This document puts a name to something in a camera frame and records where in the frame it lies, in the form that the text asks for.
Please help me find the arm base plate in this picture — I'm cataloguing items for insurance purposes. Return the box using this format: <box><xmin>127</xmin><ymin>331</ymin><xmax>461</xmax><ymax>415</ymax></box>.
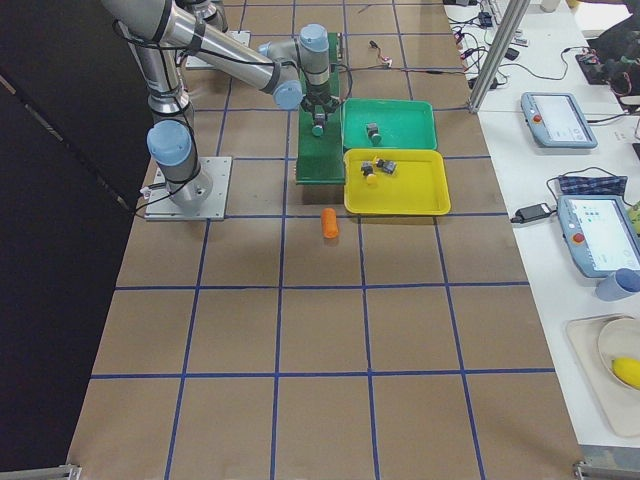
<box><xmin>185</xmin><ymin>30</ymin><xmax>251</xmax><ymax>70</ymax></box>
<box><xmin>144</xmin><ymin>156</ymin><xmax>232</xmax><ymax>221</ymax></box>

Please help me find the seated person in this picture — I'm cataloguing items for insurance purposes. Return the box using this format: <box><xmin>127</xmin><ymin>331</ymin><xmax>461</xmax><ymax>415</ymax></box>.
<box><xmin>579</xmin><ymin>12</ymin><xmax>639</xmax><ymax>96</ymax></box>

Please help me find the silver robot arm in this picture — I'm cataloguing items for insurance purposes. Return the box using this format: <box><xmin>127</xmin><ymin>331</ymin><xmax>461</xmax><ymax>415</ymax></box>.
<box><xmin>103</xmin><ymin>1</ymin><xmax>341</xmax><ymax>220</ymax></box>
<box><xmin>176</xmin><ymin>0</ymin><xmax>228</xmax><ymax>33</ymax></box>

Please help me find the green push button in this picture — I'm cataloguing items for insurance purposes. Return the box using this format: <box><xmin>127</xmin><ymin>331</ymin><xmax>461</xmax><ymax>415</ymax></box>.
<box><xmin>365</xmin><ymin>122</ymin><xmax>382</xmax><ymax>145</ymax></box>
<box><xmin>311</xmin><ymin>113</ymin><xmax>326</xmax><ymax>138</ymax></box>

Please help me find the green plastic tray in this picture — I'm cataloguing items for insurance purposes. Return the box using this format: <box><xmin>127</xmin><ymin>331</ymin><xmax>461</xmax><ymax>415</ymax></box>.
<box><xmin>342</xmin><ymin>98</ymin><xmax>438</xmax><ymax>150</ymax></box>

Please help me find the yellow plastic tray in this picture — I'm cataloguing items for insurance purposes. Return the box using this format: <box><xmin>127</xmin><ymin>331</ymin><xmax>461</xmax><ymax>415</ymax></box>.
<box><xmin>343</xmin><ymin>148</ymin><xmax>451</xmax><ymax>216</ymax></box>

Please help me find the plain orange cylinder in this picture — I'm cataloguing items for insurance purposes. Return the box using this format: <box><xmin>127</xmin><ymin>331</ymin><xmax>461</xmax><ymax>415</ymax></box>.
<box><xmin>321</xmin><ymin>208</ymin><xmax>339</xmax><ymax>239</ymax></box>

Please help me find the upper teach pendant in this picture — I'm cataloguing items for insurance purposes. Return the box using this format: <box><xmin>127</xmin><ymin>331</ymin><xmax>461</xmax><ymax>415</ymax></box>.
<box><xmin>520</xmin><ymin>92</ymin><xmax>598</xmax><ymax>150</ymax></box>

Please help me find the blue plaid cloth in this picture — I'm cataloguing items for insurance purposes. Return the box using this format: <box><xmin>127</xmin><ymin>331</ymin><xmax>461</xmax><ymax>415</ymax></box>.
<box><xmin>557</xmin><ymin>175</ymin><xmax>628</xmax><ymax>196</ymax></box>

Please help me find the beige bowl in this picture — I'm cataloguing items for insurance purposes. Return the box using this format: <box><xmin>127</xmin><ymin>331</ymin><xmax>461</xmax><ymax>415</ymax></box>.
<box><xmin>597</xmin><ymin>317</ymin><xmax>639</xmax><ymax>390</ymax></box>

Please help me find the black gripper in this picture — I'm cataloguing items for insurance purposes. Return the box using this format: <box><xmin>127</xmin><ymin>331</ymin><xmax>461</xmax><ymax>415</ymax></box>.
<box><xmin>300</xmin><ymin>92</ymin><xmax>341</xmax><ymax>120</ymax></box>

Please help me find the teach pendant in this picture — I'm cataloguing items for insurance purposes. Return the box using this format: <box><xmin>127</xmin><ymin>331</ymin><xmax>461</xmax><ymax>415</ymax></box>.
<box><xmin>520</xmin><ymin>92</ymin><xmax>598</xmax><ymax>150</ymax></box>
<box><xmin>557</xmin><ymin>195</ymin><xmax>639</xmax><ymax>278</ymax></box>

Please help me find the aluminium frame post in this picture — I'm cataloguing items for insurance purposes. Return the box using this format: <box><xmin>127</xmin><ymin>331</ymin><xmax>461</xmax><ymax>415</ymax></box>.
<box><xmin>468</xmin><ymin>0</ymin><xmax>530</xmax><ymax>114</ymax></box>

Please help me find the blue cup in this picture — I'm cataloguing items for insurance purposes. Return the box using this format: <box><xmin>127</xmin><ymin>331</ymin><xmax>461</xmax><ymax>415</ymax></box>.
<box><xmin>595</xmin><ymin>268</ymin><xmax>639</xmax><ymax>301</ymax></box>

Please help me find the yellow lemon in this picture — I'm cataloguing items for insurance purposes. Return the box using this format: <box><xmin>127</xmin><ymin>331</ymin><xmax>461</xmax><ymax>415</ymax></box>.
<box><xmin>612</xmin><ymin>357</ymin><xmax>640</xmax><ymax>389</ymax></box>

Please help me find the lower teach pendant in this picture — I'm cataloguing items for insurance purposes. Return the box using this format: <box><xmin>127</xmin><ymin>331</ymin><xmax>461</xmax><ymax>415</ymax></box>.
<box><xmin>557</xmin><ymin>195</ymin><xmax>639</xmax><ymax>278</ymax></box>

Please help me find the yellow push button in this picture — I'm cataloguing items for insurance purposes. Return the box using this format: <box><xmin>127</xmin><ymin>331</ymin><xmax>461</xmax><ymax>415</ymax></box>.
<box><xmin>361</xmin><ymin>161</ymin><xmax>378</xmax><ymax>185</ymax></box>
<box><xmin>375</xmin><ymin>158</ymin><xmax>397</xmax><ymax>175</ymax></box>

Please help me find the beige serving tray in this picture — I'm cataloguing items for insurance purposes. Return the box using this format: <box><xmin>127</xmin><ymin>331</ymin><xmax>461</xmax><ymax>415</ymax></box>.
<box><xmin>566</xmin><ymin>315</ymin><xmax>639</xmax><ymax>438</ymax></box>

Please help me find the green conveyor belt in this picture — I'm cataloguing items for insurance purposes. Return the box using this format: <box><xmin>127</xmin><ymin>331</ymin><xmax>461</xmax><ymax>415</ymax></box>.
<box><xmin>295</xmin><ymin>23</ymin><xmax>345</xmax><ymax>185</ymax></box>

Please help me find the black power adapter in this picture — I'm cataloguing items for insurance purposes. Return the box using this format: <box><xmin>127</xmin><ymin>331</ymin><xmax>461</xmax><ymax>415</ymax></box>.
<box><xmin>510</xmin><ymin>203</ymin><xmax>556</xmax><ymax>224</ymax></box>

